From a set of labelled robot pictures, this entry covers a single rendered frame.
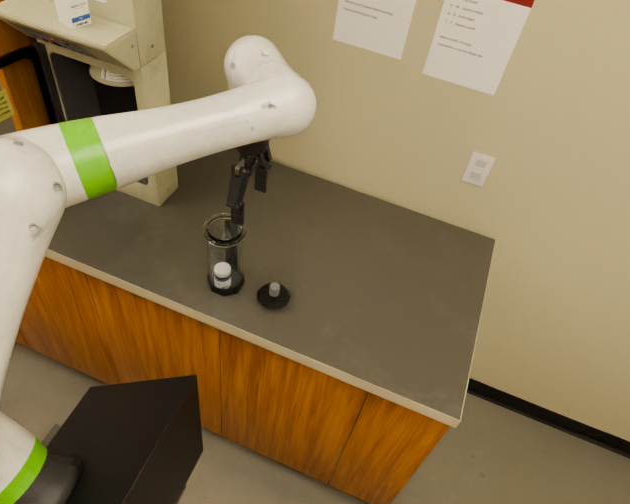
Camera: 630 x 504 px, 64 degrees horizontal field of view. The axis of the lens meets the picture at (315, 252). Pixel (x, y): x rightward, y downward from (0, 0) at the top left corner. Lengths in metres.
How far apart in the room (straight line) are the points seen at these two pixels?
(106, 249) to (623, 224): 1.54
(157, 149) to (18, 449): 0.51
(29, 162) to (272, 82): 0.41
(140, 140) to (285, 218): 0.92
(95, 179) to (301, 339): 0.75
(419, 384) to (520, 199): 0.71
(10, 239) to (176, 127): 0.30
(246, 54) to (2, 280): 0.55
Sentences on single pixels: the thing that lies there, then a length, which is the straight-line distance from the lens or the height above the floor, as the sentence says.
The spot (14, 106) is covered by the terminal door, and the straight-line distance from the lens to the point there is 1.60.
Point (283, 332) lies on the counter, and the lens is 1.37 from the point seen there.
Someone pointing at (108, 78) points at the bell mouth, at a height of 1.33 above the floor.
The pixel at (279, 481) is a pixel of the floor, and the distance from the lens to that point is 2.19.
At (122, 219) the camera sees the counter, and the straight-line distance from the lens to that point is 1.66.
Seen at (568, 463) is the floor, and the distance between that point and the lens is 2.62.
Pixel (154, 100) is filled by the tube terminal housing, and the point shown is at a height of 1.30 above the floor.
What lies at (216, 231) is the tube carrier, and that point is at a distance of 1.35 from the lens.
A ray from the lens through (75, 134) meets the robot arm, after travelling 0.80.
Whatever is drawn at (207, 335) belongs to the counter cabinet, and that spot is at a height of 0.79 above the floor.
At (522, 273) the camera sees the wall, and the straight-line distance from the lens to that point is 1.94.
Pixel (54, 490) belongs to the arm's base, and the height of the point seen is 1.19.
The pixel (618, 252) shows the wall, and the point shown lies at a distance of 1.87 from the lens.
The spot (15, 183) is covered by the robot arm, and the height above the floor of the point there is 1.69.
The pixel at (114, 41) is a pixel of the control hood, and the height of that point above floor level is 1.51.
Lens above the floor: 2.08
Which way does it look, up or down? 47 degrees down
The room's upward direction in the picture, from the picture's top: 11 degrees clockwise
